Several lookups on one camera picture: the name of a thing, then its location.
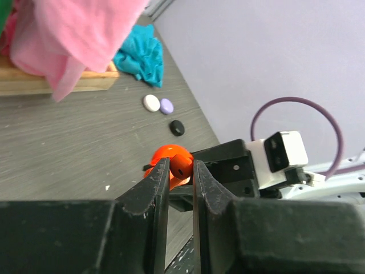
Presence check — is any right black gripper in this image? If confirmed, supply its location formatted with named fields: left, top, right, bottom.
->
left=168, top=139, right=282, bottom=212

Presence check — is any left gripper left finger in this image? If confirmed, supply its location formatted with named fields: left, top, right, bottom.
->
left=1, top=159, right=169, bottom=273

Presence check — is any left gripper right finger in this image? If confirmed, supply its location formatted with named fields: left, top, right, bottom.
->
left=193, top=160, right=364, bottom=273

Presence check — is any orange earbud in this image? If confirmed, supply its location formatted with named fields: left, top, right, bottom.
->
left=170, top=154, right=193, bottom=180

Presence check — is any white earbud charging case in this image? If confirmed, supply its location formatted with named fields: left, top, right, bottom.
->
left=143, top=94, right=160, bottom=112

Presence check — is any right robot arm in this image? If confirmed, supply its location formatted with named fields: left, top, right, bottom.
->
left=192, top=139, right=364, bottom=206

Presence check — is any black earbud charging case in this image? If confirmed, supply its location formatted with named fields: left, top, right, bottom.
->
left=169, top=120, right=185, bottom=136

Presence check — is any teal crumpled shirt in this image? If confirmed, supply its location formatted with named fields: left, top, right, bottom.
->
left=113, top=24, right=164, bottom=88

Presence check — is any wooden clothes rack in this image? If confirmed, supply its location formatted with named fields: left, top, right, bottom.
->
left=1, top=55, right=119, bottom=96

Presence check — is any pink shirt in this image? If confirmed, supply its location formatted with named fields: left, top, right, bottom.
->
left=1, top=1, right=148, bottom=102

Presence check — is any green shirt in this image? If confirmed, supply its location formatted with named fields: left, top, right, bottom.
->
left=0, top=0, right=13, bottom=34

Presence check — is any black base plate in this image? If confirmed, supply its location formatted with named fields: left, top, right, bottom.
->
left=165, top=236, right=194, bottom=274

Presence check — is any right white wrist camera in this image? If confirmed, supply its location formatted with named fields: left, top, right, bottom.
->
left=246, top=131, right=309, bottom=190

